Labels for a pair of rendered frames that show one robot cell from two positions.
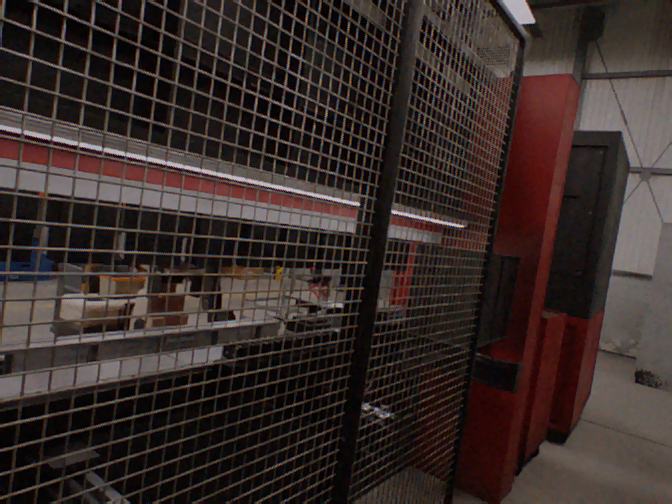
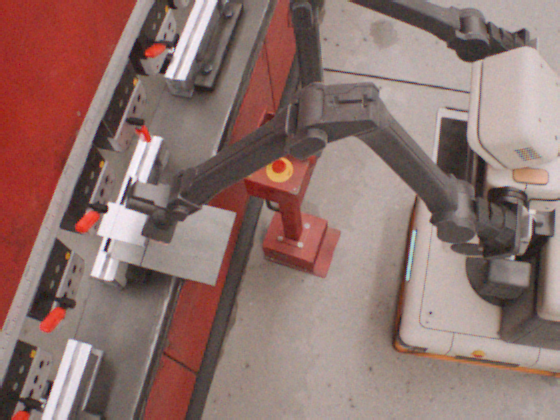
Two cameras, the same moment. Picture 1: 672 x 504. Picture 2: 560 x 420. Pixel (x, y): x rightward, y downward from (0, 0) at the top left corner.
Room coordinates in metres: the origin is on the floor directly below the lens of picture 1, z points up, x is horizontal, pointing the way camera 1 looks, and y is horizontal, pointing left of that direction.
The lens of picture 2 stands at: (2.87, 0.25, 2.42)
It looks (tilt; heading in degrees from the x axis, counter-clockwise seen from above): 68 degrees down; 167
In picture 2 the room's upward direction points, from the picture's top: 9 degrees counter-clockwise
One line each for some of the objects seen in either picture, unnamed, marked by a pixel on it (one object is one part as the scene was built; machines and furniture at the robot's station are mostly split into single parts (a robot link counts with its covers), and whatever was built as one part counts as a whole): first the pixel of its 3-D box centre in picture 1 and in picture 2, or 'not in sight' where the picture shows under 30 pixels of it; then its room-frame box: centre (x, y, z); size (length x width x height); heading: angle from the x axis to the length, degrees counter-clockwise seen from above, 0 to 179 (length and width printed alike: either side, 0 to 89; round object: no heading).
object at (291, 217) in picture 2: not in sight; (289, 205); (2.09, 0.43, 0.39); 0.05 x 0.05 x 0.54; 49
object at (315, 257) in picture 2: not in sight; (302, 240); (2.11, 0.46, 0.06); 0.25 x 0.20 x 0.12; 49
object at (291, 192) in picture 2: not in sight; (282, 158); (2.09, 0.43, 0.75); 0.20 x 0.16 x 0.18; 139
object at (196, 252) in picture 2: (316, 300); (172, 235); (2.29, 0.10, 1.00); 0.26 x 0.18 x 0.01; 54
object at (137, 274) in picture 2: not in sight; (153, 226); (2.21, 0.05, 0.89); 0.30 x 0.05 x 0.03; 144
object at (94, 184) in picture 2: (352, 250); (76, 188); (2.23, -0.03, 1.26); 0.15 x 0.09 x 0.17; 144
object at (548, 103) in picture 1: (465, 279); not in sight; (2.89, -0.74, 1.15); 0.85 x 0.25 x 2.30; 54
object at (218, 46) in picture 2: not in sight; (219, 45); (1.75, 0.38, 0.89); 0.30 x 0.05 x 0.03; 144
